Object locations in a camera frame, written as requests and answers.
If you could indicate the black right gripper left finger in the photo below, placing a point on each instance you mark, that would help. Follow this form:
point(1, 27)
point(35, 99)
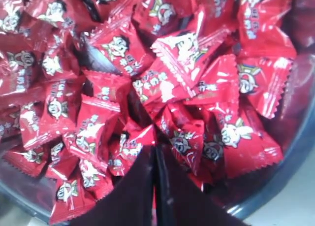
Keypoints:
point(130, 203)

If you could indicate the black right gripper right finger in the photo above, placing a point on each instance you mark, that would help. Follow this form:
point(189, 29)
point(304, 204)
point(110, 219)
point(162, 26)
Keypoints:
point(179, 201)

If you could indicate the steel bowl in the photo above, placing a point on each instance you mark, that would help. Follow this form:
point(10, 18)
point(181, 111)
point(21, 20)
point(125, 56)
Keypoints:
point(292, 127)

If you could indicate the pile of red wrapped candies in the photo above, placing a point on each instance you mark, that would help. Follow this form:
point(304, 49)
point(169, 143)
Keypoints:
point(87, 84)

